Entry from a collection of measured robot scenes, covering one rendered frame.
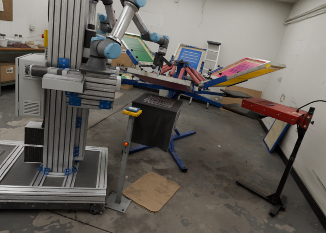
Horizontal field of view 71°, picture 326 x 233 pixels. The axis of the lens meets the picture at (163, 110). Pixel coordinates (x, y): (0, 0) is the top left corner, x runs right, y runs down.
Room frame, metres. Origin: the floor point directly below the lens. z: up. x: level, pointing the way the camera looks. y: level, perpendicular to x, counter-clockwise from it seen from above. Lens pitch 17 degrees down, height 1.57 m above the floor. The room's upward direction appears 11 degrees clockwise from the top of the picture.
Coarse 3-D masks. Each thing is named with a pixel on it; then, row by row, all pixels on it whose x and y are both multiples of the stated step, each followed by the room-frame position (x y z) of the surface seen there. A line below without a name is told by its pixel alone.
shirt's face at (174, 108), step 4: (140, 96) 2.35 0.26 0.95; (144, 96) 2.38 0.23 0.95; (156, 96) 2.49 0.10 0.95; (160, 96) 2.53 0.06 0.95; (136, 100) 2.17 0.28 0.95; (140, 100) 2.20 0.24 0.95; (172, 100) 2.46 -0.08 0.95; (176, 100) 2.50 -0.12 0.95; (148, 104) 2.12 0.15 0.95; (152, 104) 2.15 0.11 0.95; (176, 104) 2.33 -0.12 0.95; (180, 104) 2.36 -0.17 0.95; (164, 108) 2.10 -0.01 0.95; (168, 108) 2.13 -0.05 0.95; (172, 108) 2.15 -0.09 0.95; (176, 108) 2.18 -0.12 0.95
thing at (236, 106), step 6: (180, 90) 3.33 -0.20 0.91; (192, 96) 3.19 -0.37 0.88; (198, 96) 3.13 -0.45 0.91; (210, 102) 3.01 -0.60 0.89; (216, 102) 2.95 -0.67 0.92; (228, 108) 2.65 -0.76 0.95; (234, 108) 2.69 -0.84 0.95; (240, 108) 2.76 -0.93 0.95; (240, 114) 2.73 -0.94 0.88; (246, 114) 2.51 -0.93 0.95; (252, 114) 2.56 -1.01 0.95; (258, 114) 2.61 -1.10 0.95
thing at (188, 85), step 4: (128, 68) 2.07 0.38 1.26; (128, 72) 2.09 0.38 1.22; (132, 72) 2.05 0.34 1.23; (136, 72) 2.05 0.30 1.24; (140, 72) 2.05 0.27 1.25; (144, 72) 2.04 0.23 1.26; (148, 72) 2.04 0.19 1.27; (136, 76) 2.29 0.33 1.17; (148, 76) 2.03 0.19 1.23; (152, 76) 2.02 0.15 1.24; (156, 76) 2.02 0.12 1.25; (160, 76) 2.02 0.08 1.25; (164, 76) 2.01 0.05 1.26; (144, 80) 2.63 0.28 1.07; (164, 80) 2.02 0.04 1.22; (168, 80) 2.00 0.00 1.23; (172, 80) 2.00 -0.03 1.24; (176, 80) 1.99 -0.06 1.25; (180, 80) 1.99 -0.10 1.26; (184, 80) 1.98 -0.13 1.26; (156, 84) 2.78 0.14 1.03; (184, 84) 1.98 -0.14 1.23; (188, 84) 1.97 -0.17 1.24; (188, 88) 2.22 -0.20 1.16; (192, 88) 2.42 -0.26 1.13
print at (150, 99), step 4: (148, 96) 2.42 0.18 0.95; (152, 96) 2.45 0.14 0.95; (144, 100) 2.23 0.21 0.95; (148, 100) 2.26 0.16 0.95; (152, 100) 2.29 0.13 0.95; (156, 100) 2.32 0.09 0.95; (160, 100) 2.36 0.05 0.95; (164, 100) 2.39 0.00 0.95; (168, 100) 2.43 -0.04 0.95; (156, 104) 2.18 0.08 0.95; (160, 104) 2.21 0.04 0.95; (164, 104) 2.24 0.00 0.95; (168, 104) 2.27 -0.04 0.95; (172, 104) 2.30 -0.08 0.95
